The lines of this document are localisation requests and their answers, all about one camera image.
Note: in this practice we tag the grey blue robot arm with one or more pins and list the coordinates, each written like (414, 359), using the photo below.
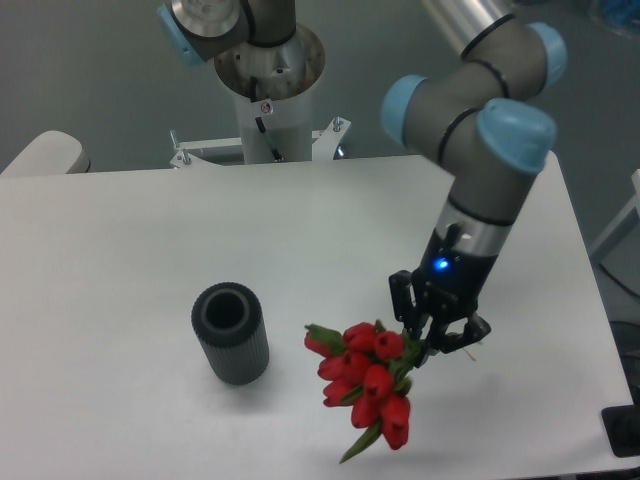
(477, 124)

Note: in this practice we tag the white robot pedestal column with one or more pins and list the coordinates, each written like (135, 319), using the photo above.
(272, 87)

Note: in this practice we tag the black object at table edge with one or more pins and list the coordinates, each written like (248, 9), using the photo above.
(622, 428)

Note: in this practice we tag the white pedestal base bracket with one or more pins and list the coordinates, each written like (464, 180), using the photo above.
(325, 145)

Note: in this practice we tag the white chair armrest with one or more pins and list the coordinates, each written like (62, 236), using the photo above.
(50, 153)

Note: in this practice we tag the red tulip bouquet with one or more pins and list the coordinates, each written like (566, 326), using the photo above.
(367, 368)

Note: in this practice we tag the white furniture frame right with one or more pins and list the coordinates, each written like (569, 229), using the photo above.
(614, 232)

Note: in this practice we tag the blue items top right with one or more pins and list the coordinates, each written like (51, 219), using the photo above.
(619, 16)

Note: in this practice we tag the dark grey ribbed vase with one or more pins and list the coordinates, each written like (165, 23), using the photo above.
(227, 318)

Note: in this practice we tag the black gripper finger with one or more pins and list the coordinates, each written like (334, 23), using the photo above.
(407, 308)
(440, 340)

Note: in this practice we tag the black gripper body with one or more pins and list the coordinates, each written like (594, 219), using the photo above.
(447, 282)

